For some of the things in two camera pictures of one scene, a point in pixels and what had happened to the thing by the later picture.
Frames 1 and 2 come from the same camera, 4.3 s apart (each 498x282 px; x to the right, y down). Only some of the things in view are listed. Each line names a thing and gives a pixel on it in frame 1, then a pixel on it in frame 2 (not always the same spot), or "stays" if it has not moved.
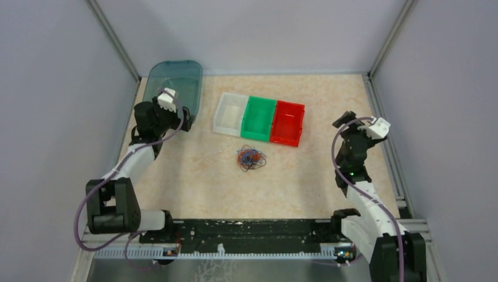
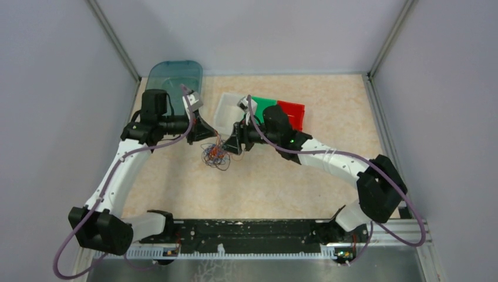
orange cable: [255, 156] to [216, 151]
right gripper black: [353, 128] to [242, 129]
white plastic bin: [228, 117] stays
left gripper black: [158, 110] to [200, 130]
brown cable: [249, 158] to [215, 154]
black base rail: [248, 234] stays
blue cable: [246, 155] to [215, 155]
